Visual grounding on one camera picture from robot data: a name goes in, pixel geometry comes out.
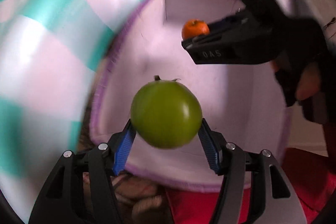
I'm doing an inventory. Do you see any green apple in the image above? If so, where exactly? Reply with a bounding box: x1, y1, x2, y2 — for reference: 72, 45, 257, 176
130, 75, 203, 149

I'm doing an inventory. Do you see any gloved hand on gripper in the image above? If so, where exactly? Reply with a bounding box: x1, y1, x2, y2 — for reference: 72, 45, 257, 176
270, 50, 335, 135

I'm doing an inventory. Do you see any orange tangerine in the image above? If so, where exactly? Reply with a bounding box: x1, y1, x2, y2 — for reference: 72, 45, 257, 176
182, 19, 210, 40

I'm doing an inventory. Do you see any red cloth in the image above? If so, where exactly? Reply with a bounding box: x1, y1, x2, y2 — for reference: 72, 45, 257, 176
166, 148, 335, 224

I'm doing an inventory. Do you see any teal white checkered tablecloth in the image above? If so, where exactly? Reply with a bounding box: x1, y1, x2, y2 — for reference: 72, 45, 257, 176
1, 0, 143, 223

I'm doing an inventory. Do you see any white fabric basket purple trim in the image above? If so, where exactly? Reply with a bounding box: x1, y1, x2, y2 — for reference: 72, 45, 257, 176
89, 0, 292, 193

